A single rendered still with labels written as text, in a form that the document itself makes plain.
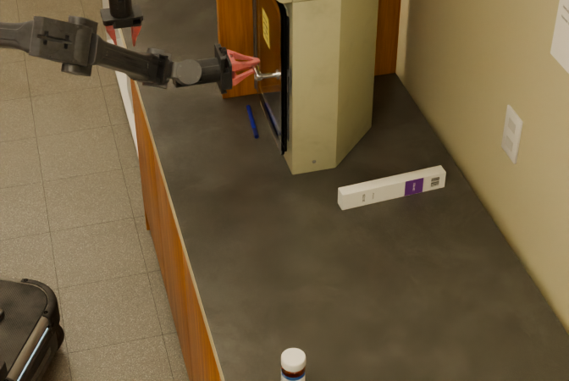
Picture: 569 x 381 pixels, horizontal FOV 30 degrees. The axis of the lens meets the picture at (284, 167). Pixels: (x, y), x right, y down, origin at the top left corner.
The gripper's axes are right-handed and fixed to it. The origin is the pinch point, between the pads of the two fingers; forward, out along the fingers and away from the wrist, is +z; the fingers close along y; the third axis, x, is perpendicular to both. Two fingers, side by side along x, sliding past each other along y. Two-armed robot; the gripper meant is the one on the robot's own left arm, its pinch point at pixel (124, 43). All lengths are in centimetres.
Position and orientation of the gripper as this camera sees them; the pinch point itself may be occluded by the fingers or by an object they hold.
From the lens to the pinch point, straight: 281.1
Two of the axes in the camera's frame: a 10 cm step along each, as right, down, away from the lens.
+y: 9.7, -1.6, 2.1
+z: 0.0, 8.0, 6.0
